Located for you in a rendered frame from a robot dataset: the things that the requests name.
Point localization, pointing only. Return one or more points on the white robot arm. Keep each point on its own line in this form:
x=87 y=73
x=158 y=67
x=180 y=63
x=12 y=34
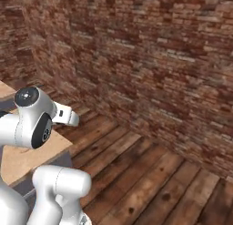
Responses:
x=30 y=125

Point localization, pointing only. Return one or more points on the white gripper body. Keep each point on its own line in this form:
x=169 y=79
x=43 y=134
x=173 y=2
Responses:
x=72 y=117

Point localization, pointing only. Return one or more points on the grey counter cabinet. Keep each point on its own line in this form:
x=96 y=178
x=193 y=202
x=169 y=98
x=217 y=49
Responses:
x=62 y=161

